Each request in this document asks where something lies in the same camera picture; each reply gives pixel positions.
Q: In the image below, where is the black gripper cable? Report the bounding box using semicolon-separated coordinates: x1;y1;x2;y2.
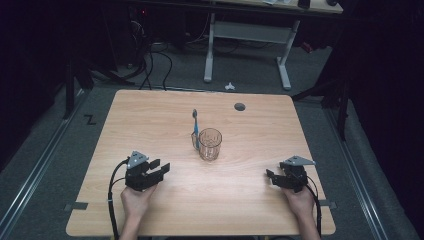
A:
304;182;323;238
106;158;130;240

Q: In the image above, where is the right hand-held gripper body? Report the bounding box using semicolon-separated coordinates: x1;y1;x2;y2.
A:
277;155;317;194

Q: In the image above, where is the blue toothbrush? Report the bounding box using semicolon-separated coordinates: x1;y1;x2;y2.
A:
191;108;201;150

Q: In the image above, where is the clear glass cup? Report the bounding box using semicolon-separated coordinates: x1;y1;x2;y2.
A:
190;127;224;163

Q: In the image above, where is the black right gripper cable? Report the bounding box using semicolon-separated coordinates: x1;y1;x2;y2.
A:
304;182;323;238

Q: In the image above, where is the desk with white legs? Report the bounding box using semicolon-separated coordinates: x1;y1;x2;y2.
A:
202;0;345;92

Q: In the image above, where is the metal floor rail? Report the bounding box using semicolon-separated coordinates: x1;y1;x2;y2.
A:
0;89;88;232
323;105;390;240

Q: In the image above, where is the grey tape strip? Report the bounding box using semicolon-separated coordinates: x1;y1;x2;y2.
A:
318;198;338;210
63;201;89;212

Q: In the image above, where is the black floor cable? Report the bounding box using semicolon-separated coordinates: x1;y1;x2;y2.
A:
138;42;175;92

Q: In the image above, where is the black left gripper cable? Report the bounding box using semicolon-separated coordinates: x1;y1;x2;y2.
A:
106;158;130;240

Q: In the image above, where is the person's right hand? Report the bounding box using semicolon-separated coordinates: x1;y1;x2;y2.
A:
282;186;316;220

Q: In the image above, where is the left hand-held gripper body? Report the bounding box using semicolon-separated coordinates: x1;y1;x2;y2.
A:
124;150;158;192

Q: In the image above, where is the person's left hand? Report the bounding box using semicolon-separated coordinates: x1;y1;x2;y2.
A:
120;184;158;222

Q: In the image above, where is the black tripod stand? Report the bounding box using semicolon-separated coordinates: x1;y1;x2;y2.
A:
62;59;136;120
291;64;352;142

